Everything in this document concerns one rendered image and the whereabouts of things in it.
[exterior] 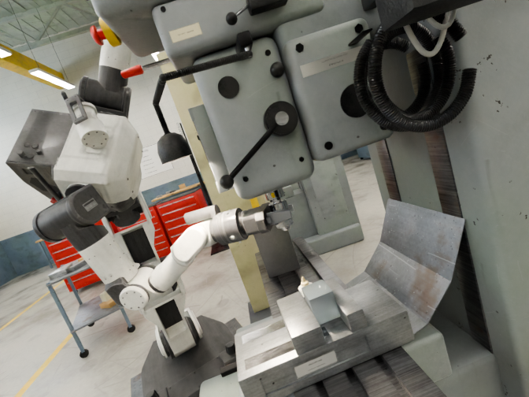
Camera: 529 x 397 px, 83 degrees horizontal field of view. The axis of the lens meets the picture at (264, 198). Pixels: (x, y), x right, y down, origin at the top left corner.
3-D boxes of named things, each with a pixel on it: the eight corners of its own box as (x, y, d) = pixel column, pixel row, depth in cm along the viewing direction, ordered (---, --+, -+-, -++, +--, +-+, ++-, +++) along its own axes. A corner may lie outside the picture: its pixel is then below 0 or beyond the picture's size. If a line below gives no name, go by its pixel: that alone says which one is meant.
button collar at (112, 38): (106, 42, 64) (94, 12, 63) (116, 51, 70) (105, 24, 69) (115, 38, 64) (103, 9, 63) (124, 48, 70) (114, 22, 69)
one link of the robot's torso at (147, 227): (141, 302, 132) (98, 205, 128) (179, 283, 139) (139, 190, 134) (142, 312, 118) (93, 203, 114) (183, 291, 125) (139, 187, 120)
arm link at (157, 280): (186, 274, 82) (147, 317, 86) (194, 255, 91) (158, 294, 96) (155, 252, 79) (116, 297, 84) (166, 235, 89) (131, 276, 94)
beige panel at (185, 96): (251, 328, 249) (142, 48, 208) (248, 305, 288) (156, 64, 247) (309, 306, 252) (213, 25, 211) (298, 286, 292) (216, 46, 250)
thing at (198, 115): (219, 194, 72) (187, 109, 69) (220, 191, 76) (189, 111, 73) (234, 188, 73) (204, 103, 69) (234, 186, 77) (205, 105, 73)
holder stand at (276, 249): (268, 279, 107) (250, 228, 103) (267, 256, 128) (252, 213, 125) (301, 268, 106) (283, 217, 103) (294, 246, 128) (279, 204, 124)
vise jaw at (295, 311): (297, 356, 56) (290, 338, 55) (281, 314, 70) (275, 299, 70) (327, 343, 56) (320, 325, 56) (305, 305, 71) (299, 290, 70)
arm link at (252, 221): (259, 206, 71) (214, 219, 74) (271, 243, 73) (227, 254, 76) (268, 194, 83) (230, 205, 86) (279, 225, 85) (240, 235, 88)
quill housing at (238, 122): (240, 205, 65) (186, 56, 59) (237, 193, 85) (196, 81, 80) (320, 176, 66) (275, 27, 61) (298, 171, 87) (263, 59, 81)
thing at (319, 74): (319, 163, 64) (282, 38, 59) (294, 161, 88) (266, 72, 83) (400, 135, 65) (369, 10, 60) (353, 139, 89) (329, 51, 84)
